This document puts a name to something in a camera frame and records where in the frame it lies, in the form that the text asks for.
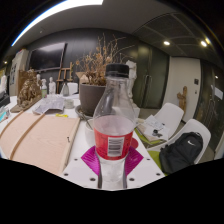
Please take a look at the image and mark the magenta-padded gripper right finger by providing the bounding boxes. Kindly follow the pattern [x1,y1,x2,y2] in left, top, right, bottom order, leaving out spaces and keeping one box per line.
[123,146,166,190]

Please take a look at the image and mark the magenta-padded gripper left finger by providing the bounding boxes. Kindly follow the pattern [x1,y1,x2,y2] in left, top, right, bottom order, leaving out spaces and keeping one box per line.
[61,145,101,190]

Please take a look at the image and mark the clear red-labelled drink bottle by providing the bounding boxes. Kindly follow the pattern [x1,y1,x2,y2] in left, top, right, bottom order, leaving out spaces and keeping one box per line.
[92,63,137,191]

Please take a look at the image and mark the dark key bunch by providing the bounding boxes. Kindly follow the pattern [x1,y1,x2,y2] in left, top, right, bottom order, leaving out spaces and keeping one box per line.
[151,129,164,138]

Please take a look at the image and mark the black backpack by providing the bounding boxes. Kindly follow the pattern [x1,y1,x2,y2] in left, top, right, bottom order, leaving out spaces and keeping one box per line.
[158,131,204,175]

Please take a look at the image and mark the stack of papers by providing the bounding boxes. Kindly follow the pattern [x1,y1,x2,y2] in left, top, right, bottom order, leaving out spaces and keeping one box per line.
[137,114,170,143]

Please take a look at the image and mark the light wooden drawing board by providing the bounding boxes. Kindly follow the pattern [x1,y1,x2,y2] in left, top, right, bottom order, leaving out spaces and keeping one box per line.
[0,111,81,177]

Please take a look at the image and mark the thin paintbrush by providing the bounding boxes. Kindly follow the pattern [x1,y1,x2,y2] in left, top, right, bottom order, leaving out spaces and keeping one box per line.
[78,109,94,131]

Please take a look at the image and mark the grey plant saucer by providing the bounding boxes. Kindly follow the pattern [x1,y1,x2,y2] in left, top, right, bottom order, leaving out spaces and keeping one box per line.
[74,104,95,121]

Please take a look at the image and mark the white chair with papers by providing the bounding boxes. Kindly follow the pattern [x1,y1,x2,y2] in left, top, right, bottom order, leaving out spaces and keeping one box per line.
[134,102,185,148]

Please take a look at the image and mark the small grey cup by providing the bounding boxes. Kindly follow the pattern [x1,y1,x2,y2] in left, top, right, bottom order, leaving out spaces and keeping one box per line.
[63,98,75,109]

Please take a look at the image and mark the newspaper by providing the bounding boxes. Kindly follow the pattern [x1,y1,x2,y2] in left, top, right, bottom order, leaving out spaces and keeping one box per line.
[32,95,65,115]

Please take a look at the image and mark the dried plant in dark pot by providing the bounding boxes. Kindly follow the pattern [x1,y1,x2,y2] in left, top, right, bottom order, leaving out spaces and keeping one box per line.
[74,33,134,117]

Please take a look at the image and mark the wooden figure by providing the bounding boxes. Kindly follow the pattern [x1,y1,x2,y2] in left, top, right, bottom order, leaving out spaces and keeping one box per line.
[176,85,188,113]

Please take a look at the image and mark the small white statuette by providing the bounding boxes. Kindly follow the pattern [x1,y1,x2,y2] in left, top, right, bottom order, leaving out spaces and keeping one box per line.
[48,77,57,95]

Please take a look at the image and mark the pale spray bottle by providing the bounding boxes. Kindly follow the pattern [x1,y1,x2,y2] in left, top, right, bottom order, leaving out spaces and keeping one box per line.
[40,78,48,99]

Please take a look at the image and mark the cardboard box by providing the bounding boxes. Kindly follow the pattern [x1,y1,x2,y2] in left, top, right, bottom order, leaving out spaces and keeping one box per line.
[75,71,89,84]

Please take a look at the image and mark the wooden easel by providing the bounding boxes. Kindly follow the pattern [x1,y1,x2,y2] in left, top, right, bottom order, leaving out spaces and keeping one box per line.
[55,61,74,84]

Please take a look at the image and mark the black flat box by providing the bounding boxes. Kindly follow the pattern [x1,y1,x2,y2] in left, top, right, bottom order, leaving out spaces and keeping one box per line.
[0,93,11,108]

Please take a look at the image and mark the white cabinet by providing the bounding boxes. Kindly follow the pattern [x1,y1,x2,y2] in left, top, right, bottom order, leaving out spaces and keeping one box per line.
[8,49,29,98]

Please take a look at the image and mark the round ceiling spotlights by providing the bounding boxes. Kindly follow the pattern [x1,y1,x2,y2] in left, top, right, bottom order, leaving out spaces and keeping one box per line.
[162,36,212,48]

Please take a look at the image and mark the long ceiling light strip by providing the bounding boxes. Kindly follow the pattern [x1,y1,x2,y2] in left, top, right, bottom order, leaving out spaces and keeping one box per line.
[11,0,104,47]

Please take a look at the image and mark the black wall screen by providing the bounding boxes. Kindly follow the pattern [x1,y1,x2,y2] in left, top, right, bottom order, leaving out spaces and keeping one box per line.
[27,42,67,72]

